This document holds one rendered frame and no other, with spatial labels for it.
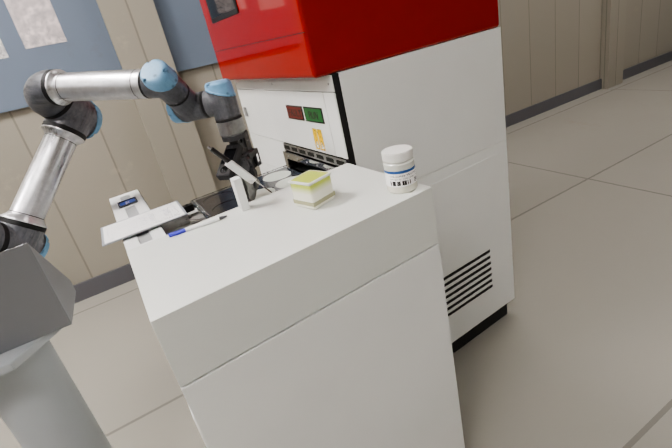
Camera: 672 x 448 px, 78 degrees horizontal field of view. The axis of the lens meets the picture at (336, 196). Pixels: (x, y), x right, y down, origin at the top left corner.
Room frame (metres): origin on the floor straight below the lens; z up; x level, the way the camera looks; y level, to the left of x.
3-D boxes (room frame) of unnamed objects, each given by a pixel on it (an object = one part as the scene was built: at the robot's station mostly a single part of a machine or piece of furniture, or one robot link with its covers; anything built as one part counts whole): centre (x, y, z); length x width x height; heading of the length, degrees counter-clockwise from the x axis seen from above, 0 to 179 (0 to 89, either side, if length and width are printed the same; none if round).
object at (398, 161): (0.90, -0.15, 1.01); 0.07 x 0.07 x 0.10
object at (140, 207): (1.15, 0.59, 0.89); 0.55 x 0.09 x 0.14; 28
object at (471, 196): (1.70, -0.18, 0.41); 0.82 x 0.70 x 0.82; 28
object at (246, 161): (1.22, 0.25, 1.05); 0.09 x 0.08 x 0.12; 161
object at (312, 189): (0.93, 0.05, 1.00); 0.07 x 0.07 x 0.07; 42
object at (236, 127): (1.22, 0.25, 1.13); 0.08 x 0.08 x 0.05
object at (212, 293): (0.88, 0.14, 0.89); 0.62 x 0.35 x 0.14; 118
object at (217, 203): (1.26, 0.23, 0.90); 0.34 x 0.34 x 0.01; 28
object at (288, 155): (1.37, 0.05, 0.89); 0.44 x 0.02 x 0.10; 28
